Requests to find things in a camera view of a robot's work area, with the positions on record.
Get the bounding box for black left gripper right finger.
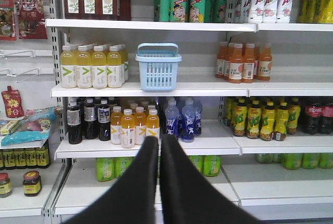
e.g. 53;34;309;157
160;135;261;223

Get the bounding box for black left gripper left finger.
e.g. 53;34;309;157
65;136;159;223

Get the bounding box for light blue plastic basket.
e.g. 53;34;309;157
135;43;182;91

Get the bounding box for green drink bottle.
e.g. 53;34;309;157
96;157;116;182
203;155;221;177

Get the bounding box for orange juice bottle white label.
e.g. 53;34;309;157
110;106;123;145
121;109;135;149
134;107;146;145
146;109;160;140

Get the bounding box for blue sports drink bottle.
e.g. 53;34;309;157
181;98;196;143
165;99;180;138

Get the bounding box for dark drink bottle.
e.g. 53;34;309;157
84;98;98;139
97;99;110;141
67;101;82;144

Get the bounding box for red lid sauce jar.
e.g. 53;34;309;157
22;170;42;197

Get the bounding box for yellow lemon tea bottle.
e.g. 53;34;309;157
273;102;289;141
246;100;261;139
233;98;247;137
260;101;275;141

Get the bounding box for blue snack bag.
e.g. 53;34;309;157
1;106;63;147

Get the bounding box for orange C100 drink bottle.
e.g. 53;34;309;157
215;42;228;78
241;43;255;83
257;43;273;81
228;43;243;84

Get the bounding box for pale yellow juice bottle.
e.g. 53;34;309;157
92;46;107;89
107;46;122;88
76;46;92;89
60;45;77;88

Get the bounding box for white metal shelf rack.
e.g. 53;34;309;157
46;0;332;223

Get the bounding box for red sauce pouch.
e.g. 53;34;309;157
1;85;24;118

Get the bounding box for dark cola plastic bottle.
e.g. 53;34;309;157
303;97;323;135

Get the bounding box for green cartoon label bottle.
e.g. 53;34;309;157
189;0;206;23
170;0;188;22

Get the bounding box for white pink AD milk bottle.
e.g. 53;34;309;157
262;0;278;23
248;0;264;23
276;0;292;23

